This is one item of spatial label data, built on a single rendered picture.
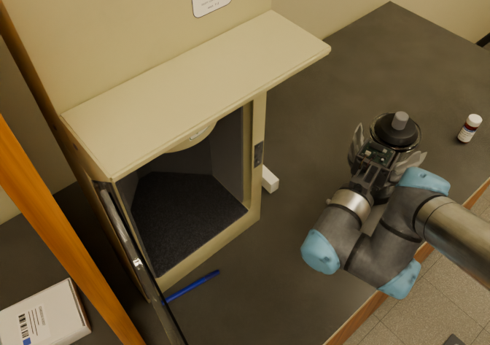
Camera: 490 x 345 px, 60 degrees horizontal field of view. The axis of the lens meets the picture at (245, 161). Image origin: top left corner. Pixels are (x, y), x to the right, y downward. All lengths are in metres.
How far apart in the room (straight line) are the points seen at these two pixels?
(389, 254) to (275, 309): 0.31
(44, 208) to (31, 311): 0.57
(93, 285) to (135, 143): 0.23
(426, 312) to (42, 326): 1.58
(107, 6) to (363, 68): 1.11
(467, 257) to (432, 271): 1.55
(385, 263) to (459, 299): 1.43
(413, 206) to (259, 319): 0.42
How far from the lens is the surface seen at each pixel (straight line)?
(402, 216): 0.74
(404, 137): 0.95
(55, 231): 0.49
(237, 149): 0.84
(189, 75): 0.52
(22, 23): 0.45
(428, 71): 1.54
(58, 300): 1.00
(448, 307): 2.14
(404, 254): 0.76
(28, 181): 0.42
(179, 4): 0.52
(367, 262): 0.77
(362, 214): 0.82
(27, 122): 1.06
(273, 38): 0.57
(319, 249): 0.76
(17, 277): 1.10
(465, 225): 0.66
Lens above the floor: 1.84
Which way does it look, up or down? 51 degrees down
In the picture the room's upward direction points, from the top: straight up
